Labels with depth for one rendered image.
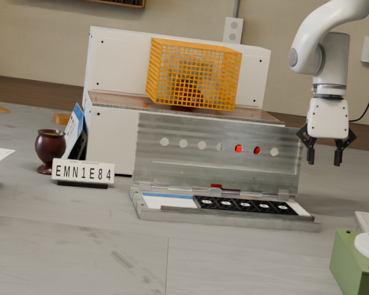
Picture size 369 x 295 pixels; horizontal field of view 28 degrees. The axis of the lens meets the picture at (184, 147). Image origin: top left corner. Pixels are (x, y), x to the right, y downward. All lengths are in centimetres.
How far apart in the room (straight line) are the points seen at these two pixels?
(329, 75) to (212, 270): 63
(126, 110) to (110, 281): 76
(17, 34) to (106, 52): 157
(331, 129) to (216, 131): 29
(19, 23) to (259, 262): 244
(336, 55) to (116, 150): 64
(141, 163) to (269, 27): 194
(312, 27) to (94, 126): 64
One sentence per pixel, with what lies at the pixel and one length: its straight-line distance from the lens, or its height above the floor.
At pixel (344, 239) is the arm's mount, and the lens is 149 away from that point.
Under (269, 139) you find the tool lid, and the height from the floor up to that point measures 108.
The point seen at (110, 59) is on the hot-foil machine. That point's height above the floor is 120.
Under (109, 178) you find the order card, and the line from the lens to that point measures 191.
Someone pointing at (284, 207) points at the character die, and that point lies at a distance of 185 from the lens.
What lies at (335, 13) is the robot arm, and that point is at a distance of 180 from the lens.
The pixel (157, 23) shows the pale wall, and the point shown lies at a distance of 365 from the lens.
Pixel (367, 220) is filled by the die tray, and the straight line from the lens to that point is 197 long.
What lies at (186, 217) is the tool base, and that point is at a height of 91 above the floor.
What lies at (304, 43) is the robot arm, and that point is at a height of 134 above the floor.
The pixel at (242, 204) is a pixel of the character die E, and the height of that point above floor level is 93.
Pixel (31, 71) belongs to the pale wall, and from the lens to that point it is 374.
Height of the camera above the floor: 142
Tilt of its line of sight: 12 degrees down
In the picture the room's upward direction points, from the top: 8 degrees clockwise
